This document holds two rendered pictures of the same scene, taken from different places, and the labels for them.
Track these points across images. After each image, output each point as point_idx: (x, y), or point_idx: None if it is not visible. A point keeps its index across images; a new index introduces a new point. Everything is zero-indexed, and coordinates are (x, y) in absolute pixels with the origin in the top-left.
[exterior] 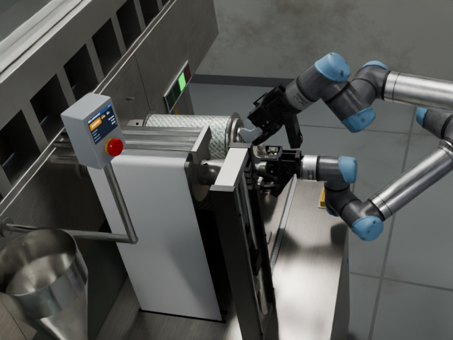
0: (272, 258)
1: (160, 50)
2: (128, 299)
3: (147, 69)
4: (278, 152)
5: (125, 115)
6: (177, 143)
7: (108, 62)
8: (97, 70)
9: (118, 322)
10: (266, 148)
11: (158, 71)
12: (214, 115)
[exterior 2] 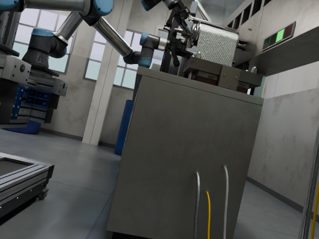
0: None
1: (277, 9)
2: None
3: (265, 19)
4: (180, 42)
5: (247, 37)
6: (196, 22)
7: None
8: (249, 13)
9: None
10: (186, 42)
11: (269, 22)
12: (209, 26)
